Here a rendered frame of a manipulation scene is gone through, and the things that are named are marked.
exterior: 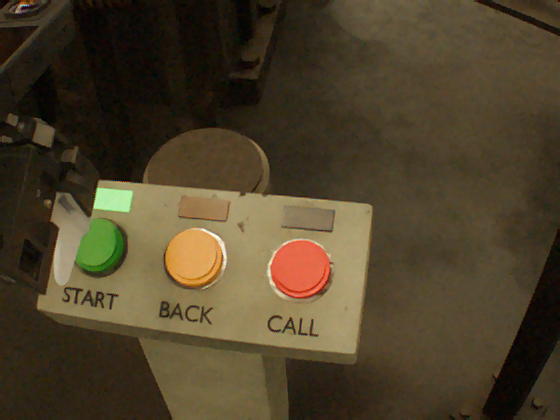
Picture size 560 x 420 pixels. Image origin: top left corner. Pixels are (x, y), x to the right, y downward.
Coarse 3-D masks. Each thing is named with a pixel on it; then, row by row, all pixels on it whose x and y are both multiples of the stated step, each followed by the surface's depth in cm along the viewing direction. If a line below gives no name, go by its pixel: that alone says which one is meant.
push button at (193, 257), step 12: (180, 240) 53; (192, 240) 52; (204, 240) 52; (168, 252) 53; (180, 252) 52; (192, 252) 52; (204, 252) 52; (216, 252) 52; (168, 264) 52; (180, 264) 52; (192, 264) 52; (204, 264) 52; (216, 264) 52; (180, 276) 52; (192, 276) 52; (204, 276) 52
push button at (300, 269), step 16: (304, 240) 52; (288, 256) 51; (304, 256) 51; (320, 256) 51; (272, 272) 51; (288, 272) 51; (304, 272) 51; (320, 272) 51; (288, 288) 51; (304, 288) 50; (320, 288) 51
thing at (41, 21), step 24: (24, 0) 37; (48, 0) 38; (0, 24) 36; (24, 24) 36; (48, 24) 36; (72, 24) 39; (0, 48) 34; (24, 48) 34; (48, 48) 36; (0, 72) 32; (24, 72) 34; (0, 96) 32; (0, 120) 32
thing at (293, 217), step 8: (288, 208) 54; (296, 208) 53; (304, 208) 53; (312, 208) 53; (288, 216) 53; (296, 216) 53; (304, 216) 53; (312, 216) 53; (320, 216) 53; (328, 216) 53; (288, 224) 53; (296, 224) 53; (304, 224) 53; (312, 224) 53; (320, 224) 53; (328, 224) 53
